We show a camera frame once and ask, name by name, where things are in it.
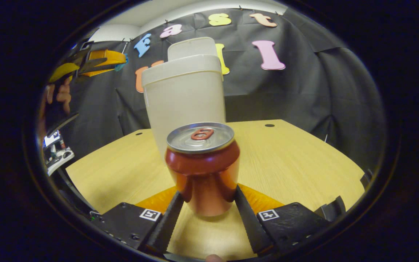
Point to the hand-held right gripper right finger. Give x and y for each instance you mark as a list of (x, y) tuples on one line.
[(249, 225)]

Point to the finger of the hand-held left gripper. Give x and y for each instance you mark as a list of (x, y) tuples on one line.
[(62, 70), (104, 58)]

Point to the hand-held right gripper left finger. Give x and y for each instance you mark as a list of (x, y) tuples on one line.
[(166, 225)]

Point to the blue paper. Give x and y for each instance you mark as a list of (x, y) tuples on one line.
[(122, 65)]

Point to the red pop can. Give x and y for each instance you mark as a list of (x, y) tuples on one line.
[(202, 174)]

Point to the white desktop garbage bin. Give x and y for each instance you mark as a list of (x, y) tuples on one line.
[(184, 98)]

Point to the wooden desktop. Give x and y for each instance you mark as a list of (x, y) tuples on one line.
[(286, 163)]

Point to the white side desk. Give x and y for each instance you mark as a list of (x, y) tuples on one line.
[(62, 158)]

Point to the black desk edge clamp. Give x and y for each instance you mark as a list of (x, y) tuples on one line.
[(366, 179), (331, 209)]

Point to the black backdrop cloth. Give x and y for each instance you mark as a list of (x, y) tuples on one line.
[(286, 98)]

